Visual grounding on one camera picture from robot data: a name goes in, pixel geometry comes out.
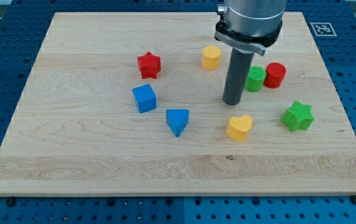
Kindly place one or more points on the green cylinder block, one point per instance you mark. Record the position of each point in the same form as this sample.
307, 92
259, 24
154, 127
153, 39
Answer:
255, 79

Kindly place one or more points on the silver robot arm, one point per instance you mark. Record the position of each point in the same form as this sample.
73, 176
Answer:
250, 26

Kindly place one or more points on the yellow hexagon block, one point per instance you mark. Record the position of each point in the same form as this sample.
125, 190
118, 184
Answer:
211, 57

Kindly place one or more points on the blue triangle block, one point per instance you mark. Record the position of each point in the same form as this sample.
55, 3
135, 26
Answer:
177, 120

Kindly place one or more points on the blue cube block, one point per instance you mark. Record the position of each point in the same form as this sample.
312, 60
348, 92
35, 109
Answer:
145, 98

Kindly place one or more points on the red star block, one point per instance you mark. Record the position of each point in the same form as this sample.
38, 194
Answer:
149, 65

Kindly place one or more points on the light wooden board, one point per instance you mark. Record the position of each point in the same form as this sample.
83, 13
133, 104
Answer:
77, 132

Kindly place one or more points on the yellow heart block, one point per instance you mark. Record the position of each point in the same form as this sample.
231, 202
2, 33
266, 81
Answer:
239, 127

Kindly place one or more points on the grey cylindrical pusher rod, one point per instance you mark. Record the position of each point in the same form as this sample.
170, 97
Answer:
238, 69

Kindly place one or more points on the red cylinder block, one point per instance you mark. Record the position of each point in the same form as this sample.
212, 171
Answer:
275, 73

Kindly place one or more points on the green star block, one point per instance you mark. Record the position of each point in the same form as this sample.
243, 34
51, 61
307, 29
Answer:
298, 116

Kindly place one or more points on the white fiducial marker tag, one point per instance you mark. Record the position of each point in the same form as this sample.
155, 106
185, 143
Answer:
323, 29

